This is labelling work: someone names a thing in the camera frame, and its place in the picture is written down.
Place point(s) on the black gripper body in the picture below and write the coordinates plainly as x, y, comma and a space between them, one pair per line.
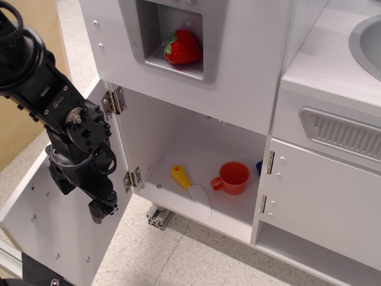
91, 173

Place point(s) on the upper fridge door hinge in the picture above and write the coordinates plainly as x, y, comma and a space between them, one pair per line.
113, 102

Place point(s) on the white oven cabinet door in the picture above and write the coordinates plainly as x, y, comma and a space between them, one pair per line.
329, 203

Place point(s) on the grey toy sink basin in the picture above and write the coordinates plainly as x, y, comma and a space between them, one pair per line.
364, 43

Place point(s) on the orange toy cup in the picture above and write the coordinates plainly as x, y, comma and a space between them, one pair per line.
232, 179

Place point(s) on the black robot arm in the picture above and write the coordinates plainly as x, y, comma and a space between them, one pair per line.
80, 155

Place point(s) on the fridge door hinge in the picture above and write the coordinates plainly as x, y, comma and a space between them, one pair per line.
133, 180
113, 102

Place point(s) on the aluminium frame rail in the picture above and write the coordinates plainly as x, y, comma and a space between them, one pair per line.
11, 260

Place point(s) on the lower fridge door hinge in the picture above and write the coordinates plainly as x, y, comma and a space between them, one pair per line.
133, 180

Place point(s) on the yellow handled toy knife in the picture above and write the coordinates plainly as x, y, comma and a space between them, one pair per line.
196, 191

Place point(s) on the upper brass door hinge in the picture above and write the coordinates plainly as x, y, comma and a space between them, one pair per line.
270, 162

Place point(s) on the lower brass door hinge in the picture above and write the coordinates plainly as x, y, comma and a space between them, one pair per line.
263, 204

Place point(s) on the white fridge door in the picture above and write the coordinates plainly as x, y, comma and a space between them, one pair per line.
56, 229

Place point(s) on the white toy kitchen counter unit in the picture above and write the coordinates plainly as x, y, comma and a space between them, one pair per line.
325, 76

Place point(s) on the brass door hinge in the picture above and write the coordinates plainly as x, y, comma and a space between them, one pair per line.
263, 204
270, 162

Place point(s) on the white toy fridge cabinet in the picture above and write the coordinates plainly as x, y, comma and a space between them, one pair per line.
174, 120

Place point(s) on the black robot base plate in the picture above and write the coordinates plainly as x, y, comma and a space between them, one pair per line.
35, 273

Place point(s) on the aluminium extrusion foot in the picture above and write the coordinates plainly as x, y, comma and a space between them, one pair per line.
159, 216

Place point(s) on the grey dispenser niche frame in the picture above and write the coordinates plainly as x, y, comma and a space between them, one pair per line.
150, 23

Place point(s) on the grey vent panel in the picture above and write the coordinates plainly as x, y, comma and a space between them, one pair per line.
341, 133

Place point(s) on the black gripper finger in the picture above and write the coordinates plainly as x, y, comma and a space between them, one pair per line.
61, 179
98, 211

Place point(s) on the red toy strawberry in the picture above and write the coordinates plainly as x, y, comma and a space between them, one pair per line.
182, 48

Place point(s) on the blue toy object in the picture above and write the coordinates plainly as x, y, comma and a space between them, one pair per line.
259, 166

